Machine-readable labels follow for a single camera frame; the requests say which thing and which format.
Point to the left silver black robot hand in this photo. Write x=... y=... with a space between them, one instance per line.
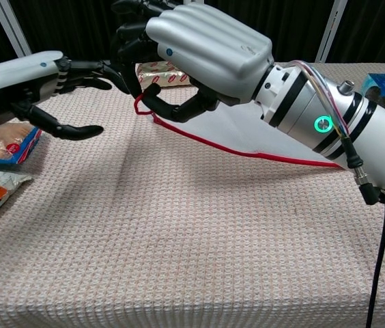
x=15 y=80

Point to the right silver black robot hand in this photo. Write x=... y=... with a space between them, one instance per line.
x=209 y=44

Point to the mesh zipper pouch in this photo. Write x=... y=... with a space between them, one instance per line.
x=247 y=136

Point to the blue clear biscuit bag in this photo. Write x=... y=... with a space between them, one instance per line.
x=1 y=143

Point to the gold snack pack red print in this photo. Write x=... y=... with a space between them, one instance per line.
x=165 y=77

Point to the black curtain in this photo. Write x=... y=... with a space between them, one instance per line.
x=76 y=24

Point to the beige woven tablecloth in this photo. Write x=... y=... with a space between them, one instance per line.
x=179 y=239

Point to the white metal frame post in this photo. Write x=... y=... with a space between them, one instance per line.
x=330 y=30
x=11 y=30

